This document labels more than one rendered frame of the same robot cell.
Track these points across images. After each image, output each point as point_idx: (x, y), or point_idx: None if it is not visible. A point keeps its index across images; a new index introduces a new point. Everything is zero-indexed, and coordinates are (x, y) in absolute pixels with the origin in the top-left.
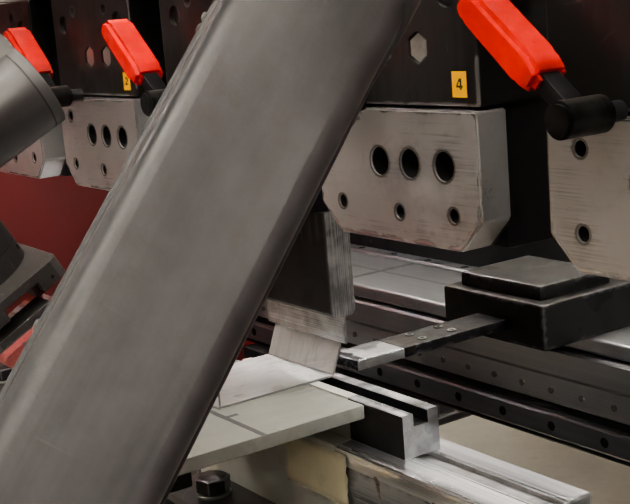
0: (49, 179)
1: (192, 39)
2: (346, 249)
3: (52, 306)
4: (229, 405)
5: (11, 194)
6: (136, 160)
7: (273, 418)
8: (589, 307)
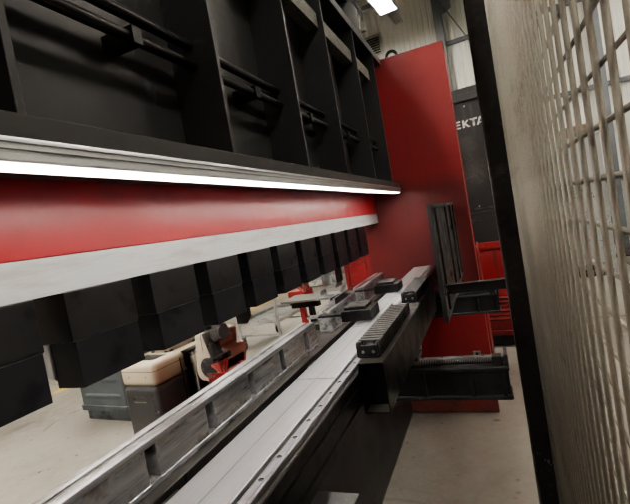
0: (402, 254)
1: None
2: (334, 274)
3: None
4: (322, 295)
5: (394, 257)
6: None
7: (320, 297)
8: (384, 287)
